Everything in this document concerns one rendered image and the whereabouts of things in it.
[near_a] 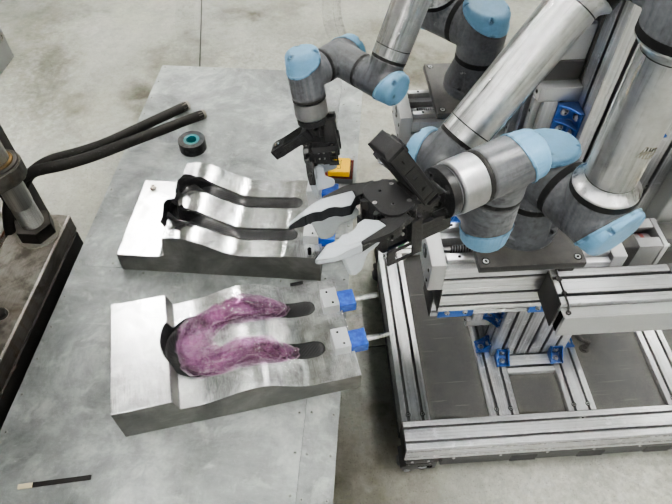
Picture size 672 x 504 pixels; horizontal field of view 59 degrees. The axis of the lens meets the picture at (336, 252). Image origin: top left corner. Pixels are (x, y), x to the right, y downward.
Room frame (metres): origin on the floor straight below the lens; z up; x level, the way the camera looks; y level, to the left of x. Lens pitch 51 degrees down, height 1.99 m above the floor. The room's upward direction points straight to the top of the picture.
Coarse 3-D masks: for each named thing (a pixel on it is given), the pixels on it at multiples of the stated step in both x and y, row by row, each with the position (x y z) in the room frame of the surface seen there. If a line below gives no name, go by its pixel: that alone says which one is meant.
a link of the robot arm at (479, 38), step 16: (464, 0) 1.36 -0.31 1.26; (480, 0) 1.35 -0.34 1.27; (496, 0) 1.36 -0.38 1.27; (448, 16) 1.35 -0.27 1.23; (464, 16) 1.32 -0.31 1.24; (480, 16) 1.29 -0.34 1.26; (496, 16) 1.30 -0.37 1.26; (448, 32) 1.34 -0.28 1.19; (464, 32) 1.31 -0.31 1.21; (480, 32) 1.28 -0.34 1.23; (496, 32) 1.28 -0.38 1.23; (464, 48) 1.30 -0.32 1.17; (480, 48) 1.28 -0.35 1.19; (496, 48) 1.29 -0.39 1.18; (480, 64) 1.28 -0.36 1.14
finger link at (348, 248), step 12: (360, 228) 0.46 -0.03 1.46; (372, 228) 0.46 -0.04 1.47; (348, 240) 0.44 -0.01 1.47; (360, 240) 0.44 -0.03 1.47; (324, 252) 0.42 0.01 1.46; (336, 252) 0.42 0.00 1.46; (348, 252) 0.43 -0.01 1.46; (360, 252) 0.43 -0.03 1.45; (348, 264) 0.43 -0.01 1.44; (360, 264) 0.44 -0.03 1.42
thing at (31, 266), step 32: (0, 224) 1.07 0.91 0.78; (64, 224) 1.07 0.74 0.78; (0, 256) 0.96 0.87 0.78; (32, 256) 0.96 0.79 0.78; (0, 288) 0.86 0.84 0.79; (32, 288) 0.86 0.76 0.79; (0, 320) 0.76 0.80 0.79; (32, 320) 0.79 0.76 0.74; (0, 352) 0.68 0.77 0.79; (0, 384) 0.62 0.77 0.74
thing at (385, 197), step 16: (432, 176) 0.56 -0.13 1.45; (448, 176) 0.54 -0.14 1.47; (368, 192) 0.52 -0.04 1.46; (384, 192) 0.52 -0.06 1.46; (400, 192) 0.52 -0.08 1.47; (448, 192) 0.53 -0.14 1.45; (368, 208) 0.50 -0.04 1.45; (384, 208) 0.49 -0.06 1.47; (400, 208) 0.49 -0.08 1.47; (416, 208) 0.49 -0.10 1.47; (432, 208) 0.52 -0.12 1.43; (448, 208) 0.52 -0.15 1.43; (416, 224) 0.49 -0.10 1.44; (432, 224) 0.52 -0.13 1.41; (448, 224) 0.53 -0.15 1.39; (400, 240) 0.48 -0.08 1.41; (416, 240) 0.48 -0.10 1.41
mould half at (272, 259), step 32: (160, 192) 1.12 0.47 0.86; (192, 192) 1.04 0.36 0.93; (256, 192) 1.09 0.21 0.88; (288, 192) 1.09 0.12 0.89; (128, 224) 1.00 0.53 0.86; (160, 224) 1.00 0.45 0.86; (192, 224) 0.94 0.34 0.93; (256, 224) 0.98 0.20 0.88; (128, 256) 0.90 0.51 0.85; (160, 256) 0.90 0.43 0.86; (192, 256) 0.89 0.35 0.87; (224, 256) 0.89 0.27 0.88; (256, 256) 0.88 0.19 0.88; (288, 256) 0.88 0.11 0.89
